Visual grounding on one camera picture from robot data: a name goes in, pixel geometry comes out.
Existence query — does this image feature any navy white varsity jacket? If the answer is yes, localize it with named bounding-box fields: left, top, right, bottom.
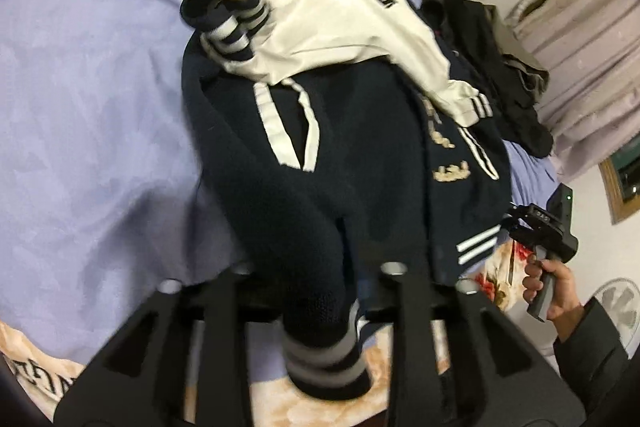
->
left=180, top=0, right=511, bottom=400

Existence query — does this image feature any right forearm dark sleeve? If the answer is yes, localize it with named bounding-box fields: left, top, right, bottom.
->
left=553, top=298, right=629, bottom=415

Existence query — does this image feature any pile of black clothes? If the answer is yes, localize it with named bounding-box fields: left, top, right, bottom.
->
left=412, top=0, right=553, bottom=158

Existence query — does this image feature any person's right hand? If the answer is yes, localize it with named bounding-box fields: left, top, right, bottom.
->
left=523, top=255, right=585, bottom=343

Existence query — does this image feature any floral blanket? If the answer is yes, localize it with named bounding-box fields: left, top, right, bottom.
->
left=0, top=239, right=532, bottom=427

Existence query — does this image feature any wooden framed picture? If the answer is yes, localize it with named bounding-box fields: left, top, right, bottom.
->
left=600, top=135, right=640, bottom=225

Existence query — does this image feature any white electric fan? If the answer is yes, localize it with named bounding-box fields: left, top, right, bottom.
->
left=593, top=277, right=640, bottom=357

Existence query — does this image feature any lavender bed sheet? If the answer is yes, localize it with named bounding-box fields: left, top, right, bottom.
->
left=0, top=0, right=559, bottom=381

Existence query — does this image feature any pale pink curtain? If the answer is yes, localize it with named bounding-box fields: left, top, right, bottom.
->
left=508, top=0, right=639, bottom=181

